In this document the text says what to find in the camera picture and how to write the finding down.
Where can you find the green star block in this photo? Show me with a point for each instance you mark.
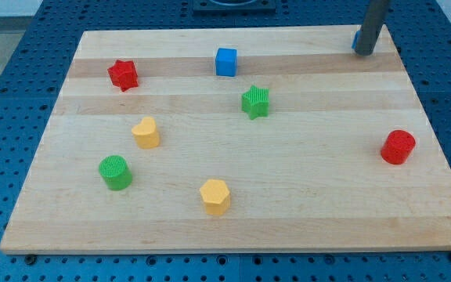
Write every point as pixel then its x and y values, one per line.
pixel 255 102

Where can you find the red star block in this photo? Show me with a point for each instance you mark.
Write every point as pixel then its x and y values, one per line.
pixel 123 74

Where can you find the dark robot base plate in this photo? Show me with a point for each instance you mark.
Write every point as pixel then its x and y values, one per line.
pixel 225 6

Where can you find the yellow heart block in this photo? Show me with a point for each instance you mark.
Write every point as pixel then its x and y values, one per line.
pixel 145 133

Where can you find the yellow hexagon block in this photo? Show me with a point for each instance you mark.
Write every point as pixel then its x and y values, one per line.
pixel 216 197

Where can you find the blue cube block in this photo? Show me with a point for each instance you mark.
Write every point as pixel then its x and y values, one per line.
pixel 226 62

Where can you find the wooden board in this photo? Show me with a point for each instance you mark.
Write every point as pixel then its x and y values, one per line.
pixel 309 177

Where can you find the small blue block behind tool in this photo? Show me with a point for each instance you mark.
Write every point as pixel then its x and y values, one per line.
pixel 355 39

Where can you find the red cylinder block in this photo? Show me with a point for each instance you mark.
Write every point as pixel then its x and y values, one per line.
pixel 397 147

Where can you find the green cylinder block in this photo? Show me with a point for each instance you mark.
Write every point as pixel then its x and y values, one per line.
pixel 115 172

